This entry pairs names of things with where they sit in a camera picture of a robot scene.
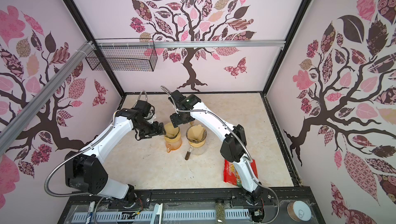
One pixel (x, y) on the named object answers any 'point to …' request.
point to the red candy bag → (230, 175)
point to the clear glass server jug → (197, 151)
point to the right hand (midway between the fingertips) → (179, 119)
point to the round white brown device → (298, 211)
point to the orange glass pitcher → (172, 146)
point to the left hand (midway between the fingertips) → (158, 136)
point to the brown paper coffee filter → (196, 132)
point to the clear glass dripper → (193, 140)
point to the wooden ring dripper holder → (197, 145)
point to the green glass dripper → (173, 136)
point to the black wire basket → (125, 54)
